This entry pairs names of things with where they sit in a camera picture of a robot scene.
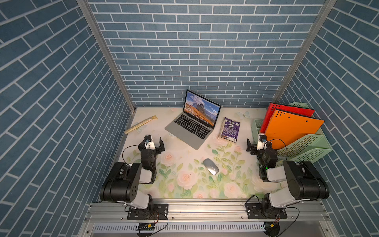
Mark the silver wireless mouse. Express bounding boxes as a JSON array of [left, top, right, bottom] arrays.
[[202, 159, 219, 175]]

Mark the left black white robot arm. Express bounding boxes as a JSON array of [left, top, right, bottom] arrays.
[[99, 135, 165, 212]]

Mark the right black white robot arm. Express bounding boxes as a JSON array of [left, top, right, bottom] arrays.
[[246, 134, 330, 211]]

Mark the silver open laptop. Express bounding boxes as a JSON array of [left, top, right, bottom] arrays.
[[165, 90, 222, 150]]

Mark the beige wooden ruler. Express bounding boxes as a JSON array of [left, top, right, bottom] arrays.
[[124, 116, 158, 134]]

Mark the orange file folder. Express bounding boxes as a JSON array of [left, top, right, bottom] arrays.
[[263, 110, 324, 150]]

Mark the purple paperback book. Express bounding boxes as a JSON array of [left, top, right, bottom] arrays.
[[218, 117, 241, 144]]

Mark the red file folder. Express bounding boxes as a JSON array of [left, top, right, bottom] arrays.
[[260, 102, 315, 133]]

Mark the floral table mat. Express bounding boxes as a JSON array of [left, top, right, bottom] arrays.
[[117, 108, 286, 199]]

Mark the green desk file organizer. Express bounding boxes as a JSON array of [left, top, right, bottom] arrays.
[[251, 102, 333, 163]]

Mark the small black controller board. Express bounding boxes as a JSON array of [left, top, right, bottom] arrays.
[[136, 223, 155, 232]]

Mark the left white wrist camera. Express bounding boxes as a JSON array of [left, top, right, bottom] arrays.
[[145, 141, 156, 150]]

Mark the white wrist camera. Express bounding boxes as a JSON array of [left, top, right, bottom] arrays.
[[145, 141, 156, 150], [257, 140, 266, 150]]

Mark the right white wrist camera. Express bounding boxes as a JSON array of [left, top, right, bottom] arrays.
[[257, 140, 266, 150]]

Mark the left black mount plate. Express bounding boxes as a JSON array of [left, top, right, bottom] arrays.
[[127, 204, 169, 221]]

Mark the black mount plate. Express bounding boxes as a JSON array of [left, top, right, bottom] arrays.
[[127, 204, 169, 221], [245, 202, 288, 220]]

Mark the right black mount plate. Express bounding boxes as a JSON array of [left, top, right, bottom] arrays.
[[245, 202, 288, 220]]

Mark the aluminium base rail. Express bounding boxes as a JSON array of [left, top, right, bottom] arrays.
[[84, 198, 331, 223]]

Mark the white perforated cable duct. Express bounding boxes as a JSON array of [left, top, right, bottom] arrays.
[[91, 222, 266, 234]]

